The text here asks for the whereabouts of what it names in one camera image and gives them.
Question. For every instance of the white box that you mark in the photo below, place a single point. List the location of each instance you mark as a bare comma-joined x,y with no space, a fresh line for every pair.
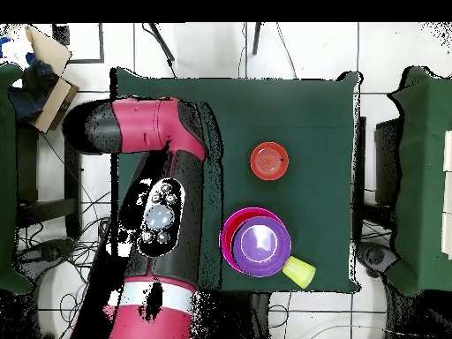
448,192
448,152

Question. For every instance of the cardboard box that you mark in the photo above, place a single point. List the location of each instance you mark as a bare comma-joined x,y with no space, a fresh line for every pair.
53,102

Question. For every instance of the pale yellow cup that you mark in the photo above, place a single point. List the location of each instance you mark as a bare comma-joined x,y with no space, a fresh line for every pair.
300,272

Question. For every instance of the black square frame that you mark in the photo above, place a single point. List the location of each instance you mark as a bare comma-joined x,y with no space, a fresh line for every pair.
101,46

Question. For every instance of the small orange bowl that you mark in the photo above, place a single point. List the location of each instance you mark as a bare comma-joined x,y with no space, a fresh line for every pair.
269,161

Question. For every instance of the dark blue cloth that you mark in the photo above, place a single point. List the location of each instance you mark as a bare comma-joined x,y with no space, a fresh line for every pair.
31,91

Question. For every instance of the large pink bowl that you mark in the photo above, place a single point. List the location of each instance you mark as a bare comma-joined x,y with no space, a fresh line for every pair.
247,210

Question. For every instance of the black box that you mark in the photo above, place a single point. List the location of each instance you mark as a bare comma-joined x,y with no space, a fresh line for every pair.
386,162

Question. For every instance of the green-covered side table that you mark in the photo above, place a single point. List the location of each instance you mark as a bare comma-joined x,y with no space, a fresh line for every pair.
420,176
7,176

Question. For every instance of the purple bowl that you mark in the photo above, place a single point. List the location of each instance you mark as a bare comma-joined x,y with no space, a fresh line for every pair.
261,247

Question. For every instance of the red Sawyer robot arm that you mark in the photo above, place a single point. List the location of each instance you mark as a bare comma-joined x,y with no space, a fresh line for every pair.
148,123

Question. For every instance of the black tripod leg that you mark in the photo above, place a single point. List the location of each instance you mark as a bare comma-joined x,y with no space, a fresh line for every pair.
161,42
256,39

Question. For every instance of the dark green tablecloth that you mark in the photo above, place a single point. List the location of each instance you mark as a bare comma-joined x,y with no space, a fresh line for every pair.
300,106

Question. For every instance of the large orange bowl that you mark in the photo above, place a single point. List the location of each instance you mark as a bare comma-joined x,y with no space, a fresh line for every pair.
229,233

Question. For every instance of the black stool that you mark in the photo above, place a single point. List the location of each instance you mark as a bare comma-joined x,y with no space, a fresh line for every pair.
72,183

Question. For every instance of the black pedestal foot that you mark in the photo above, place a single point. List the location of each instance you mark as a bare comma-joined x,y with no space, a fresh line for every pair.
49,250
374,256

